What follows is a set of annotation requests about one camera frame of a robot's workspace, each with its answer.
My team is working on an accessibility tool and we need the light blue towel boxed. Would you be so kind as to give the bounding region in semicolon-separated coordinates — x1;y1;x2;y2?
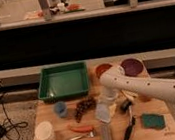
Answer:
95;103;111;123

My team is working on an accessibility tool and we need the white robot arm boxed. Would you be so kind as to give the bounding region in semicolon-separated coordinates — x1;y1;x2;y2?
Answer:
100;65;175;104

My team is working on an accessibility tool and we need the orange bowl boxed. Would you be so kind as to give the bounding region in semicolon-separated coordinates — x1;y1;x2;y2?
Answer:
95;63;112;78

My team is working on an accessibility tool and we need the purple bowl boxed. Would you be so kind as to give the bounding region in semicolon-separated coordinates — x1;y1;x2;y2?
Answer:
121;58;144;77

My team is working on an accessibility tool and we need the bunch of dark grapes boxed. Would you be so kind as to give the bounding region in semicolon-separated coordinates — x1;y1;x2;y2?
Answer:
75;97;97;123

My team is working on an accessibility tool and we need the grey rectangular block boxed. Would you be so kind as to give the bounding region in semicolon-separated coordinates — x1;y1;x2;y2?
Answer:
100;123;112;140

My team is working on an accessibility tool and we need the yellow corn cob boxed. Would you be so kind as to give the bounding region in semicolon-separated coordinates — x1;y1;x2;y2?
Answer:
121;90;137;102

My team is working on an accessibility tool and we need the wooden cutting board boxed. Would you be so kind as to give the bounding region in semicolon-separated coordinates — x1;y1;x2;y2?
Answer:
33;98;175;140

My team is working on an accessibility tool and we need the silver metal fork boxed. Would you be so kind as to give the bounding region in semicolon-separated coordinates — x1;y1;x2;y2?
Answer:
67;131;96;140

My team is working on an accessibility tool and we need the orange carrot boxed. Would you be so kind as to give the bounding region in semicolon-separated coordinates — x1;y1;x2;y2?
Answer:
69;125;94;133

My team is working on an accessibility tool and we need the green scrubbing sponge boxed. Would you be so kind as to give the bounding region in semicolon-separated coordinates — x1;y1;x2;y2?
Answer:
141;113;166;130

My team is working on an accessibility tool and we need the blue plastic cup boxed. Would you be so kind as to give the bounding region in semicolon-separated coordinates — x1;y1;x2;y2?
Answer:
53;101;68;118

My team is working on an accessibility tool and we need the green plastic tray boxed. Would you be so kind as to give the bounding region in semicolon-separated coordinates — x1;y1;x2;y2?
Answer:
38;62;90;103

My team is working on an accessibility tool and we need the white paper cup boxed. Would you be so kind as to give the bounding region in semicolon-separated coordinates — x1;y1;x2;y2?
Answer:
35;121;56;140

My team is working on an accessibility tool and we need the black power adapter with cables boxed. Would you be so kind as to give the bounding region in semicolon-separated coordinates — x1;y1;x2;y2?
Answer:
0;79;32;140

